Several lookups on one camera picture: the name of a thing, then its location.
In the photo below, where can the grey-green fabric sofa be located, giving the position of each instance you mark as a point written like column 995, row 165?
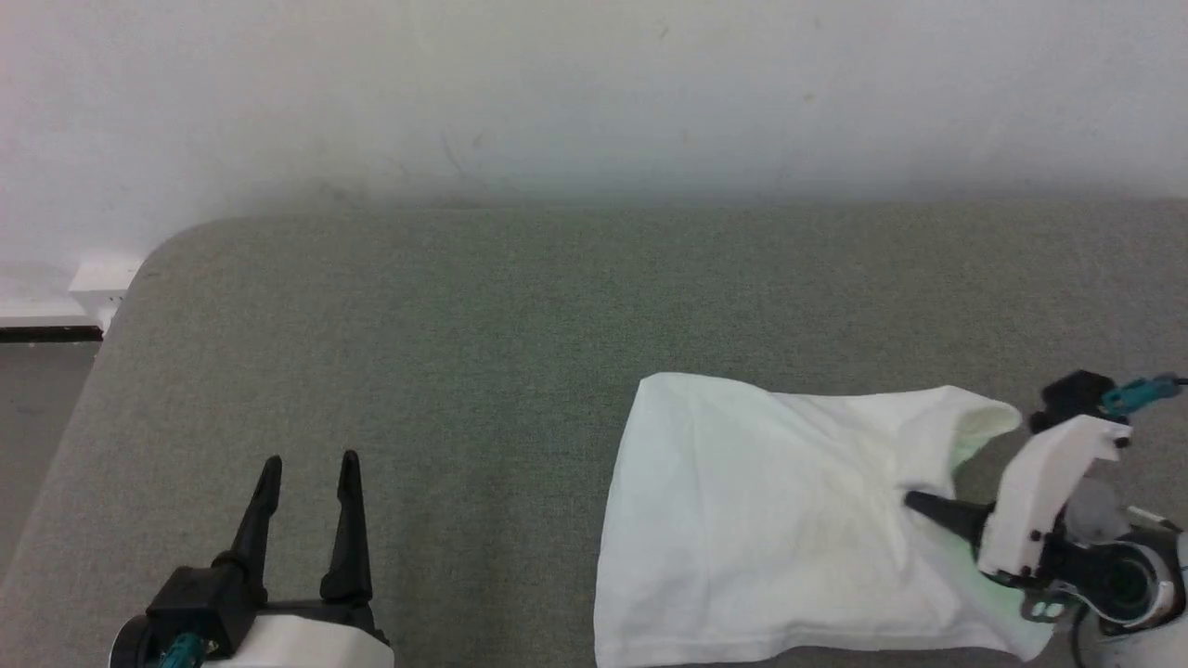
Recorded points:
column 418, row 353

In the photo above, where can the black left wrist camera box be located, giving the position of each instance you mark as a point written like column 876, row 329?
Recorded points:
column 200, row 598

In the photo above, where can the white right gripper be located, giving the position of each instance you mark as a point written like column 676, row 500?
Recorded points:
column 1044, row 492

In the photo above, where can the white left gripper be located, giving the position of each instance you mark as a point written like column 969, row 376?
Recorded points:
column 297, row 645

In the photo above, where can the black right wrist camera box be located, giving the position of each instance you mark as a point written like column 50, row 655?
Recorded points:
column 1072, row 394

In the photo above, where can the white wall trunking box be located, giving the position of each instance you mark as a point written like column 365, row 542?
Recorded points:
column 102, row 283

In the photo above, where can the dark skirting strip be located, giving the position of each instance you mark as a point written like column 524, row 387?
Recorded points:
column 46, row 334

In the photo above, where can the white t-shirt with grey stitching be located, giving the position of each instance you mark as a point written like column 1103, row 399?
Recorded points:
column 761, row 520

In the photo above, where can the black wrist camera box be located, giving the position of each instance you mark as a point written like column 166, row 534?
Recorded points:
column 1072, row 394
column 200, row 598

